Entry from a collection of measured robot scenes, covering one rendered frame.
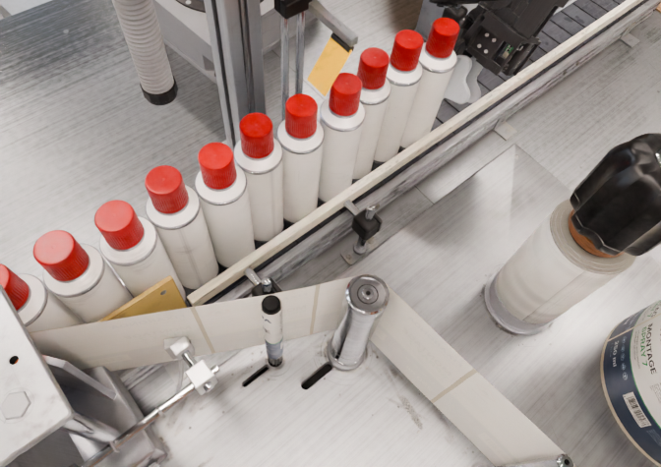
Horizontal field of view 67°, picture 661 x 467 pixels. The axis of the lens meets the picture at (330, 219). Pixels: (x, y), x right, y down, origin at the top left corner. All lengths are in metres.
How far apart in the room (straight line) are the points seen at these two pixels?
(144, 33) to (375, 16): 0.64
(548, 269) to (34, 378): 0.44
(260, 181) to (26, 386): 0.29
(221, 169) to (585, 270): 0.35
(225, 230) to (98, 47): 0.54
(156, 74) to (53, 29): 0.57
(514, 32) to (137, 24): 0.43
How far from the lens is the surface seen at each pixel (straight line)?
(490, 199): 0.75
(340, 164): 0.61
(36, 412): 0.36
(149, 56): 0.50
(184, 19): 0.89
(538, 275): 0.56
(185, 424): 0.60
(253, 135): 0.49
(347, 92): 0.54
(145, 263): 0.50
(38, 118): 0.93
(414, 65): 0.62
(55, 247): 0.47
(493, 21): 0.70
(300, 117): 0.51
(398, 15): 1.06
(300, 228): 0.63
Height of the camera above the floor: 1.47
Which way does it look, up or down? 60 degrees down
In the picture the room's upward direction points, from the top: 9 degrees clockwise
